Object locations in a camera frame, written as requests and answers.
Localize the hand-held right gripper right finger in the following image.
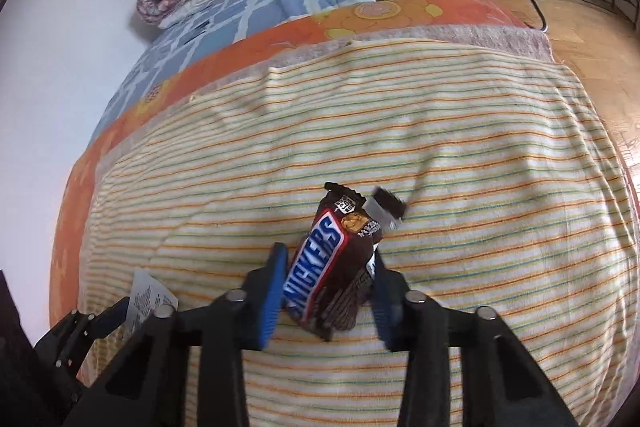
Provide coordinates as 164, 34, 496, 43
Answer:
371, 252, 578, 427

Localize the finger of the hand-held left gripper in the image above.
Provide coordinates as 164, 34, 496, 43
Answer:
32, 296, 131, 380

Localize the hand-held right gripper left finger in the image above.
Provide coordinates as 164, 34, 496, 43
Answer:
65, 243, 290, 427

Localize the white printed paper leaflet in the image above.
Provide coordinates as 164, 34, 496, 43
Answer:
125, 270, 179, 343

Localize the brown chocolate bar wrapper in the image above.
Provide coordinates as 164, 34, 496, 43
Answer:
282, 182, 386, 342

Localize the striped yellow blanket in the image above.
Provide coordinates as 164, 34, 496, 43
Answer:
80, 38, 640, 427

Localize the orange floral bed sheet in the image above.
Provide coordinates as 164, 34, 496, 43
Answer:
49, 0, 531, 323

